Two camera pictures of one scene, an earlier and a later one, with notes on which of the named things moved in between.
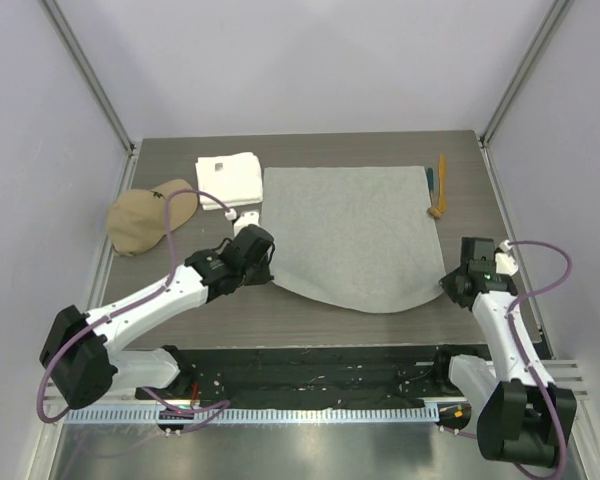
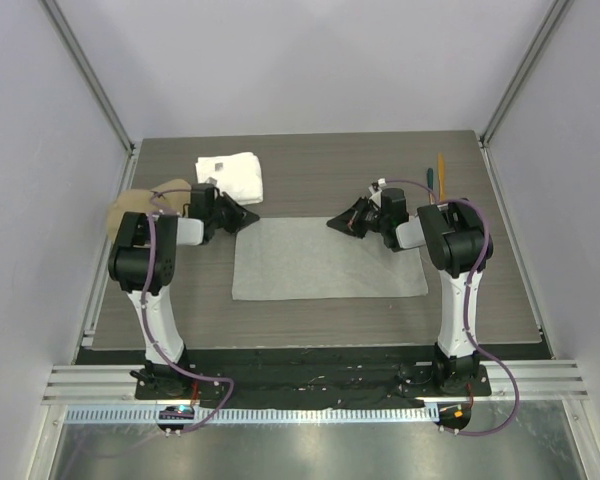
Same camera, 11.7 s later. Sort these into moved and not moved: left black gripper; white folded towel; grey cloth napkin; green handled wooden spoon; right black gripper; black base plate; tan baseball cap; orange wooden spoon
Moved: grey cloth napkin; right black gripper; left black gripper
Not moved: orange wooden spoon; tan baseball cap; green handled wooden spoon; white folded towel; black base plate
